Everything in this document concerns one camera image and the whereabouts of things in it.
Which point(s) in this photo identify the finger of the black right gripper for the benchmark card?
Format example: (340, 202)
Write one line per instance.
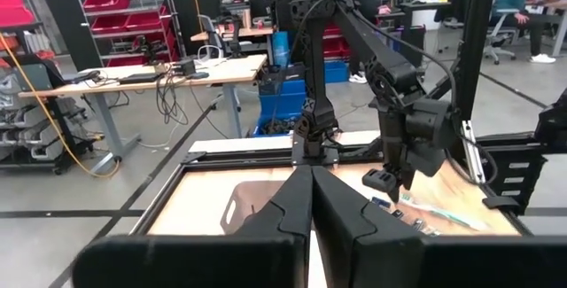
(409, 179)
(395, 192)

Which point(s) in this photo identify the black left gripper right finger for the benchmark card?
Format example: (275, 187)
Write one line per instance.
(354, 243)

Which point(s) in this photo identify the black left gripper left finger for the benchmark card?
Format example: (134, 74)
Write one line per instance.
(274, 252)

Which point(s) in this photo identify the teal white toothbrush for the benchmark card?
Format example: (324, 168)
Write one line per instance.
(443, 218)

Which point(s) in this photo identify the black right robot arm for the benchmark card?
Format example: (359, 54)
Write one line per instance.
(319, 57)

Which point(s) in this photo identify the black spare robot arm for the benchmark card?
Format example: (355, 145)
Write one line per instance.
(235, 35)

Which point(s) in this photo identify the smoky grey translucent bin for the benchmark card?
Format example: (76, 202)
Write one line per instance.
(257, 199)

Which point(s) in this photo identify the small blue plastic bin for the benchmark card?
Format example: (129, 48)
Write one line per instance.
(336, 73)

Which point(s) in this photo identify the grey office chair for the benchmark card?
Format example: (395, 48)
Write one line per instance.
(496, 42)

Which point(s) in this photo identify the black standing desk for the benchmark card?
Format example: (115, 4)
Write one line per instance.
(425, 6)

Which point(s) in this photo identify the large blue plastic bin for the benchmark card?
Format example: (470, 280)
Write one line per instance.
(288, 97)

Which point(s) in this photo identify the blue cylinder roll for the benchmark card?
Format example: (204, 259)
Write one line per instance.
(280, 49)

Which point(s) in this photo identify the grey leg office table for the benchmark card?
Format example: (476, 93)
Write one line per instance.
(560, 35)

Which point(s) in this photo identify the wooden desk grey legs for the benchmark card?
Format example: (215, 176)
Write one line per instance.
(221, 73)

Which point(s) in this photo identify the small wooden desk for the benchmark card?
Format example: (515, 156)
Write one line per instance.
(257, 32)

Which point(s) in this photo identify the black power box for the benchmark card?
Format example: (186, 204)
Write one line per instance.
(184, 67)

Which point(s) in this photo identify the flat black laptop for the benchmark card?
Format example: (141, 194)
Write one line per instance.
(139, 78)

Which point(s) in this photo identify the black utility cart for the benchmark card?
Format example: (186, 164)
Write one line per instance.
(56, 115)

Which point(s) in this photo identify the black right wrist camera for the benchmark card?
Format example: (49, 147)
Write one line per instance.
(378, 181)

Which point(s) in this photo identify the silver aluminium rail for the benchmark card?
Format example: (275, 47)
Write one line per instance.
(470, 150)

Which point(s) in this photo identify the black aluminium table frame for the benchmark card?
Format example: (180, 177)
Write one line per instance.
(248, 159)

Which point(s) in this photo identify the black vertical frame post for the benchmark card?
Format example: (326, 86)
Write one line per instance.
(474, 44)

